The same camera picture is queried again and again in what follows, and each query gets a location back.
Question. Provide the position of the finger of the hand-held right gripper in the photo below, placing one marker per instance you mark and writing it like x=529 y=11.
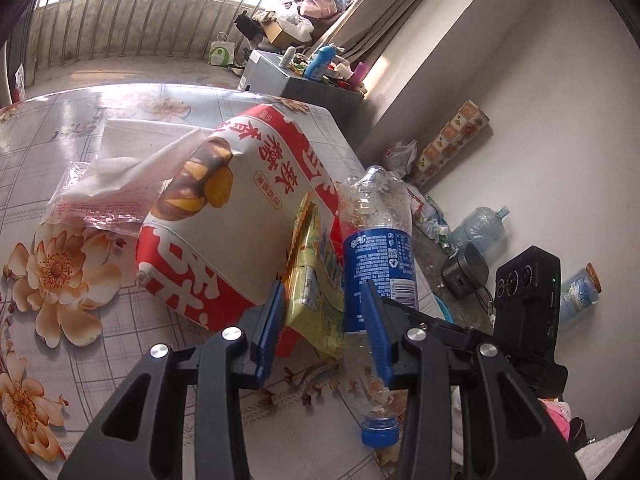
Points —
x=440 y=327

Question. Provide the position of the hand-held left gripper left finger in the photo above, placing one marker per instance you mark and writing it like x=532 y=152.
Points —
x=270 y=330

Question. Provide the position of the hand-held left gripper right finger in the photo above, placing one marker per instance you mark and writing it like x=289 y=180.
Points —
x=377 y=340

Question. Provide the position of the blue plastic basket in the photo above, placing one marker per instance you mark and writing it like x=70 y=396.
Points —
x=444 y=310

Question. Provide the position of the yellow green snack packet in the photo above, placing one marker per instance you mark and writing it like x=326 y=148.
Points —
x=315 y=305

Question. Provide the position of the clear plastic bottle blue label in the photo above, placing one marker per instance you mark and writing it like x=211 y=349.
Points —
x=385 y=260

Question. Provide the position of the red white snack bag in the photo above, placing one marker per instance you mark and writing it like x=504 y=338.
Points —
x=240 y=240

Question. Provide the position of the white tissue sheet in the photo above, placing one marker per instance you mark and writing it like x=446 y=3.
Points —
x=135 y=150

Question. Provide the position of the water jug brown cap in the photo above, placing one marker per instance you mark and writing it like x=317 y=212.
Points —
x=580 y=292

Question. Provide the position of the scattered brown shells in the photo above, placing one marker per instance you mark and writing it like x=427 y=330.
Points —
x=310 y=377

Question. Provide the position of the black rice cooker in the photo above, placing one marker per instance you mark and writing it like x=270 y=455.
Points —
x=465 y=270

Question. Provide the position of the empty blue water jug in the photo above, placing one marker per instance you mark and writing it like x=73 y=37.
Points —
x=477 y=230

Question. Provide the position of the pile of plastic packaging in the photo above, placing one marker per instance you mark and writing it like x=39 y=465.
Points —
x=430 y=215

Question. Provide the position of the white plastic bag red print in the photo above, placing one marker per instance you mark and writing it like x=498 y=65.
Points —
x=400 y=156

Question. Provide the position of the patterned rolled mat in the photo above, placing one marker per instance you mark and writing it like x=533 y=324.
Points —
x=450 y=142

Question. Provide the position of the clear packet red print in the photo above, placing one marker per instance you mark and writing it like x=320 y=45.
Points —
x=100 y=210

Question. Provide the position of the grey cabinet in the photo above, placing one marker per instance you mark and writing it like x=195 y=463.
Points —
x=300 y=90

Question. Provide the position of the pink cup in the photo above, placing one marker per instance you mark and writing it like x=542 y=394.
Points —
x=360 y=76

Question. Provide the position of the blue detergent bottle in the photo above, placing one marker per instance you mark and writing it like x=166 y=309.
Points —
x=319 y=64

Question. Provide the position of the small white bottle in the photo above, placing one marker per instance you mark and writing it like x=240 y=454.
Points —
x=288 y=56

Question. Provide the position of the green white shopping bag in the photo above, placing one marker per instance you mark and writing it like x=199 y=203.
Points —
x=221 y=52

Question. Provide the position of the cardboard box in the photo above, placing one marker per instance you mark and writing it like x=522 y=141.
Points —
x=282 y=34

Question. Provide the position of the black bag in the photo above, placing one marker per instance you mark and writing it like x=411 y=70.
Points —
x=249 y=25

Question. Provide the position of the beige curtain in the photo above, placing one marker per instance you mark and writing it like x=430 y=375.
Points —
x=390 y=10

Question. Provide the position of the pink bedding pile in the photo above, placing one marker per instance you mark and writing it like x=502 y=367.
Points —
x=320 y=7

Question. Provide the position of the metal balcony railing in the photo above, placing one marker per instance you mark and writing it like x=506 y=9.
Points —
x=120 y=20

